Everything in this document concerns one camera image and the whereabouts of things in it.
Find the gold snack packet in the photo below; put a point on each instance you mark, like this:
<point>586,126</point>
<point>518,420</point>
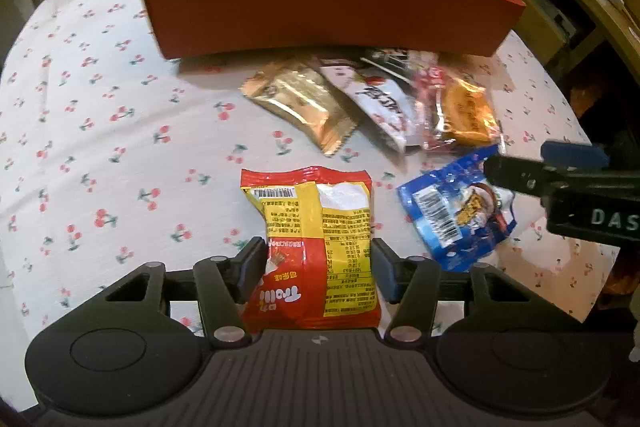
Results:
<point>300,102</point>

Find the white red fruit snack packet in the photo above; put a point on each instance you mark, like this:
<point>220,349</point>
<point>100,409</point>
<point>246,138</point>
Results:
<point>375,102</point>

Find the orange snack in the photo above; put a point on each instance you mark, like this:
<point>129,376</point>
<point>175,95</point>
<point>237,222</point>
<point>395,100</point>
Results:
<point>465,112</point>

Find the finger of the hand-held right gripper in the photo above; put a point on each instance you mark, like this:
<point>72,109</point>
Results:
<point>570,153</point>
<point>520,177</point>

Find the red yellow snack packet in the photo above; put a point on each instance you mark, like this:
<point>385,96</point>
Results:
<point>320,247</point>

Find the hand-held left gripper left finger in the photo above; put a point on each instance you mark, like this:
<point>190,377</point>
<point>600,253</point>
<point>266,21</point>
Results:
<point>250,272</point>

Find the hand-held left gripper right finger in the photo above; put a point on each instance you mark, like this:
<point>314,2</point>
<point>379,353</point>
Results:
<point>385,272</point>

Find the blue snack packet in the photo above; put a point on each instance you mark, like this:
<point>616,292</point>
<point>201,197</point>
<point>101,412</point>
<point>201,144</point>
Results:
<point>450,207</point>

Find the cherry print tablecloth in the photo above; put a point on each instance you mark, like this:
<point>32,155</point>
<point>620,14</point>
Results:
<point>100,107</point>

